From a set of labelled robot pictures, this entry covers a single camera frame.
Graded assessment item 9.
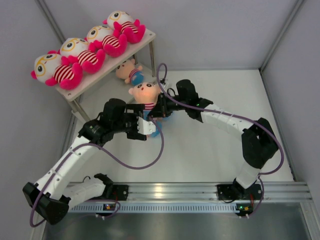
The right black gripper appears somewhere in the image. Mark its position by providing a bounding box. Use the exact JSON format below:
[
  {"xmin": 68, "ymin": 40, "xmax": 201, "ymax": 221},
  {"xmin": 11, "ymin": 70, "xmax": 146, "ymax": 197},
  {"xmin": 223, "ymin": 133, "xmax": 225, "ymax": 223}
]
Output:
[{"xmin": 149, "ymin": 93, "xmax": 188, "ymax": 119}]

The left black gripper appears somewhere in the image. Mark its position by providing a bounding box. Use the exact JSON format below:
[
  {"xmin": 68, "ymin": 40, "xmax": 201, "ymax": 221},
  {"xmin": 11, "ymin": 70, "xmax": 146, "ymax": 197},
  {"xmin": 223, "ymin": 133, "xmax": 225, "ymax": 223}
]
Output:
[{"xmin": 111, "ymin": 104, "xmax": 146, "ymax": 140}]

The boy plush face up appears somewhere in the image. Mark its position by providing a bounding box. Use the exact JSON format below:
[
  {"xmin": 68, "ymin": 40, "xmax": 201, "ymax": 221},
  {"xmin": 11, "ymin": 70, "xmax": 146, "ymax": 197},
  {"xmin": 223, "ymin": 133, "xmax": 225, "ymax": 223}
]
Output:
[
  {"xmin": 128, "ymin": 82, "xmax": 161, "ymax": 111},
  {"xmin": 115, "ymin": 58, "xmax": 144, "ymax": 86}
]

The panda plush with glasses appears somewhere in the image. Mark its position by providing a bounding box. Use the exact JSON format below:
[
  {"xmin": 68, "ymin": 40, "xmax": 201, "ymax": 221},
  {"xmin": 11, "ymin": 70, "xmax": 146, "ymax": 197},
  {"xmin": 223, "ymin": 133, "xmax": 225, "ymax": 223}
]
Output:
[
  {"xmin": 59, "ymin": 37, "xmax": 106, "ymax": 74},
  {"xmin": 102, "ymin": 10, "xmax": 146, "ymax": 44},
  {"xmin": 84, "ymin": 25, "xmax": 128, "ymax": 58},
  {"xmin": 30, "ymin": 50, "xmax": 83, "ymax": 91}
]

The boy plush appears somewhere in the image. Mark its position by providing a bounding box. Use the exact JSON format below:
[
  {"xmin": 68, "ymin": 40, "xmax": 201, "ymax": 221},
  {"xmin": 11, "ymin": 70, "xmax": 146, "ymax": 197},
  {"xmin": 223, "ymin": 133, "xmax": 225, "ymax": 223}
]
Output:
[{"xmin": 154, "ymin": 115, "xmax": 173, "ymax": 125}]

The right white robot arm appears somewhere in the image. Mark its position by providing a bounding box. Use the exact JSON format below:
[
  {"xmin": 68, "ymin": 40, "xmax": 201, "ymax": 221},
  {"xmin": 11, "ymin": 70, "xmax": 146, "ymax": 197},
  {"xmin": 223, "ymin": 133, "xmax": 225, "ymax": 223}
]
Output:
[{"xmin": 148, "ymin": 79, "xmax": 279, "ymax": 200}]

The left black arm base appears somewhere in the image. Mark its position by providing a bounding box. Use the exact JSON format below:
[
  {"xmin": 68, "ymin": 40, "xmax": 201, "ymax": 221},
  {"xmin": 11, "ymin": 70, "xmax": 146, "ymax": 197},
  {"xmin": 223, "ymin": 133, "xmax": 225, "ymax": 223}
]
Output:
[{"xmin": 89, "ymin": 184, "xmax": 129, "ymax": 201}]

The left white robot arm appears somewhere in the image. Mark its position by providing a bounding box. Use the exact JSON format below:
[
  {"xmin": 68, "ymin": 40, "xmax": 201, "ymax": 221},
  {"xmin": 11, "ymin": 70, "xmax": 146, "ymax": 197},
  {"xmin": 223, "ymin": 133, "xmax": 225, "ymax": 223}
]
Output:
[{"xmin": 22, "ymin": 98, "xmax": 156, "ymax": 225}]

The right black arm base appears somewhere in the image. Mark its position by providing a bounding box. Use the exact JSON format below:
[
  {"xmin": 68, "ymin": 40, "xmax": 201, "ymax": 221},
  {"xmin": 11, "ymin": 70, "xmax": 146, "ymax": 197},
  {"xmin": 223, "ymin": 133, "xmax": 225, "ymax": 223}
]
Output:
[{"xmin": 217, "ymin": 182, "xmax": 263, "ymax": 202}]

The white two-tier shelf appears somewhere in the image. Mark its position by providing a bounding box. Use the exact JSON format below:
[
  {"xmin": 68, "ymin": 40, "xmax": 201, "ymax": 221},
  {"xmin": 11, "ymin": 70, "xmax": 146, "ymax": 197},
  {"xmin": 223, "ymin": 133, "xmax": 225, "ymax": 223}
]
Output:
[{"xmin": 55, "ymin": 29, "xmax": 156, "ymax": 122}]

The boy plush showing black hair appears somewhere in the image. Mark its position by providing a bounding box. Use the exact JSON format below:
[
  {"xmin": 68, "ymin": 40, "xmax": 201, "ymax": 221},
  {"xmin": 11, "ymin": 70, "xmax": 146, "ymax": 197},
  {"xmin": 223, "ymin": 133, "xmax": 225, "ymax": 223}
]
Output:
[{"xmin": 147, "ymin": 124, "xmax": 162, "ymax": 138}]

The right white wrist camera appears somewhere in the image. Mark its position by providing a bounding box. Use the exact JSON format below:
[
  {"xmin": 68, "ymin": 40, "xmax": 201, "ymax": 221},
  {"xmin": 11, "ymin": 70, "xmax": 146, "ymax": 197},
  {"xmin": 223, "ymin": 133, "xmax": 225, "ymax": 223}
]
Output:
[{"xmin": 160, "ymin": 79, "xmax": 172, "ymax": 91}]

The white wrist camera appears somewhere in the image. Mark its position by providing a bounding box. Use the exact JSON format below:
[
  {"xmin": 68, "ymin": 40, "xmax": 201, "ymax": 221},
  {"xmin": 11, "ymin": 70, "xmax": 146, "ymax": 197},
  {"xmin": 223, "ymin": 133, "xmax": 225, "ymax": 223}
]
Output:
[
  {"xmin": 160, "ymin": 79, "xmax": 172, "ymax": 91},
  {"xmin": 137, "ymin": 117, "xmax": 157, "ymax": 136}
]

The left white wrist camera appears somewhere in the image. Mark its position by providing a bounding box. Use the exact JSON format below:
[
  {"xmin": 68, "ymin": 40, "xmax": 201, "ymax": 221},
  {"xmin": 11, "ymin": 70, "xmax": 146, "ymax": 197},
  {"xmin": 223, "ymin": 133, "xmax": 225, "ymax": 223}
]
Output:
[{"xmin": 137, "ymin": 117, "xmax": 157, "ymax": 136}]

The aluminium mounting rail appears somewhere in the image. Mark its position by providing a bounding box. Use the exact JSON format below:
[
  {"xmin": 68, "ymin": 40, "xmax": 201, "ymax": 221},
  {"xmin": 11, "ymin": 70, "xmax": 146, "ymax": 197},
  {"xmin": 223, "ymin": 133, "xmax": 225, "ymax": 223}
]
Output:
[{"xmin": 39, "ymin": 181, "xmax": 313, "ymax": 202}]

